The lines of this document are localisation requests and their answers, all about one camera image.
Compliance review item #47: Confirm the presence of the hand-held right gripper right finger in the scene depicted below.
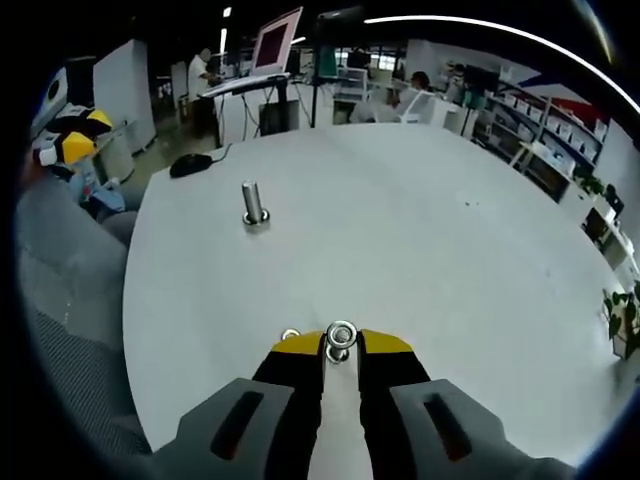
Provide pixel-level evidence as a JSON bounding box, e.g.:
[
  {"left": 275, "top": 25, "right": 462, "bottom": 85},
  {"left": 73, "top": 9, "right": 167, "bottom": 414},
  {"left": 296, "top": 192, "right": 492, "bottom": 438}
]
[{"left": 355, "top": 328, "right": 576, "bottom": 480}]

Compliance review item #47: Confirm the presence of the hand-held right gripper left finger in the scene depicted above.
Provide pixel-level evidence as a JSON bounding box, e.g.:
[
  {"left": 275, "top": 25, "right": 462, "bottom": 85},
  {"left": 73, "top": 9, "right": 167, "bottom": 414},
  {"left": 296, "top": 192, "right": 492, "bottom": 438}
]
[{"left": 149, "top": 329, "right": 330, "bottom": 480}]

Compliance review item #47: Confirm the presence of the thick threaded stud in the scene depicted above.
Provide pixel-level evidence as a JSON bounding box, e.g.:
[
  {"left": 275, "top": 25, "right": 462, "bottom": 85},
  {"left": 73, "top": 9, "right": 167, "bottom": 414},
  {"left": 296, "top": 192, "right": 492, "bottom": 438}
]
[{"left": 240, "top": 179, "right": 272, "bottom": 232}]

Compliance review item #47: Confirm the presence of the white cabinet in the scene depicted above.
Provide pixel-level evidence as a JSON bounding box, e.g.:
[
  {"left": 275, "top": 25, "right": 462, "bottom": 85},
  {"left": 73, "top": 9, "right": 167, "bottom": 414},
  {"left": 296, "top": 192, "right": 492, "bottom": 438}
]
[{"left": 92, "top": 39, "right": 156, "bottom": 151}]

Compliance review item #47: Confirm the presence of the blue cloth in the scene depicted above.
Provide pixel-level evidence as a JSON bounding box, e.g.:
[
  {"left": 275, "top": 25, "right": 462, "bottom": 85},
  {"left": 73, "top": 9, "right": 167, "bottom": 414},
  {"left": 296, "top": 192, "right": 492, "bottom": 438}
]
[{"left": 64, "top": 159, "right": 126, "bottom": 216}]

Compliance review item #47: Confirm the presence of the black computer mouse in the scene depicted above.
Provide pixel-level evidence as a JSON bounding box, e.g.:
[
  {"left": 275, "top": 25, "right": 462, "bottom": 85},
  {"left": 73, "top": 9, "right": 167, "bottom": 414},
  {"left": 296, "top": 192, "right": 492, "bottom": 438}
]
[{"left": 168, "top": 153, "right": 214, "bottom": 179}]

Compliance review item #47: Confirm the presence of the grey mesh office chair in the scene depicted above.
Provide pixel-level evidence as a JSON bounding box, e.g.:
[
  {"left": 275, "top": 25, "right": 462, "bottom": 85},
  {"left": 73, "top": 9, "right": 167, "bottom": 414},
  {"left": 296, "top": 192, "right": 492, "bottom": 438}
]
[{"left": 14, "top": 184, "right": 154, "bottom": 456}]

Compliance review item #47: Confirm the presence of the black computer tower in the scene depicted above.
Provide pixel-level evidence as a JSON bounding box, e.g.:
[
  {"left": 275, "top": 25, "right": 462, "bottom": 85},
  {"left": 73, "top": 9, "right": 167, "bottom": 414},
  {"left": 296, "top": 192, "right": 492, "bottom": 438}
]
[{"left": 258, "top": 99, "right": 300, "bottom": 136}]

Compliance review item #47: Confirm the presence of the black laptop stand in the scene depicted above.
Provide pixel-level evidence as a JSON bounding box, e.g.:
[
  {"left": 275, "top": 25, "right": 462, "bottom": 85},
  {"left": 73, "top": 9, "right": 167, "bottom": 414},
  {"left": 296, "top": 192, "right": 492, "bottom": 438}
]
[{"left": 199, "top": 74, "right": 301, "bottom": 136}]

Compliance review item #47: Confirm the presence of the white laptop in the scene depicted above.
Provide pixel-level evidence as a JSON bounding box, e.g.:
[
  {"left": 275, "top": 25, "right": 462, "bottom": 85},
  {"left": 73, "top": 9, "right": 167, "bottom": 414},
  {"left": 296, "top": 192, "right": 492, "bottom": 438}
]
[{"left": 202, "top": 7, "right": 305, "bottom": 97}]

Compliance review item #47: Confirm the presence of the large leafy potted plant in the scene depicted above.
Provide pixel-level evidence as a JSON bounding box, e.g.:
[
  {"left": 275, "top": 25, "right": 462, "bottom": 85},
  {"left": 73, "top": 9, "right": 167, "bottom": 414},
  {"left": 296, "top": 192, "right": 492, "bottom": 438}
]
[{"left": 602, "top": 282, "right": 640, "bottom": 359}]

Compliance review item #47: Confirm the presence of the white desk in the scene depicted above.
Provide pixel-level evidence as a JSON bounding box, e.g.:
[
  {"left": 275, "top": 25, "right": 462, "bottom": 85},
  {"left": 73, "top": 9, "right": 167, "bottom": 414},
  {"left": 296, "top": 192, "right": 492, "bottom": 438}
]
[{"left": 559, "top": 189, "right": 640, "bottom": 281}]

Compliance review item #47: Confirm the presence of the white office chair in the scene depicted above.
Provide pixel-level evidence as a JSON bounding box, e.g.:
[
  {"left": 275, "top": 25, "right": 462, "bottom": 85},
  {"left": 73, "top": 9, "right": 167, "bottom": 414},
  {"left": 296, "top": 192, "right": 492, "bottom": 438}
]
[{"left": 397, "top": 92, "right": 436, "bottom": 124}]

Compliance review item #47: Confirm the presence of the small potted plant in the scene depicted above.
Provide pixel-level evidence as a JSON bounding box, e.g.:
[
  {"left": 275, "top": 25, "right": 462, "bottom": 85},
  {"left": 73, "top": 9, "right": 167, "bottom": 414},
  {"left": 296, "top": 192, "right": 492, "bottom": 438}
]
[{"left": 574, "top": 167, "right": 624, "bottom": 211}]

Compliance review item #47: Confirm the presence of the shelf with white bins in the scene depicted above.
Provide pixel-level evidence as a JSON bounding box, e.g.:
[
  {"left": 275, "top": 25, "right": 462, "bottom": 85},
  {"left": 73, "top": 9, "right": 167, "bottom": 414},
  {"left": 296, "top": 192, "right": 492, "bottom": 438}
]
[{"left": 449, "top": 59, "right": 609, "bottom": 201}]

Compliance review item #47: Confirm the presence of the black monitor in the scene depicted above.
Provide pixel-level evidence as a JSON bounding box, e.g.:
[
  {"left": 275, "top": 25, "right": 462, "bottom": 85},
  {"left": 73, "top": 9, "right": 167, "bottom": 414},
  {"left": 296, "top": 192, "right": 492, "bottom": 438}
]
[{"left": 462, "top": 64, "right": 501, "bottom": 94}]

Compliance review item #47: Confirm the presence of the ceiling strip light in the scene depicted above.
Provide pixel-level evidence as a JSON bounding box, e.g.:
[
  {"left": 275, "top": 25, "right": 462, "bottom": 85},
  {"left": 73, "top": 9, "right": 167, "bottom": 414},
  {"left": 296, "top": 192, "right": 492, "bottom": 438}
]
[{"left": 363, "top": 14, "right": 640, "bottom": 114}]

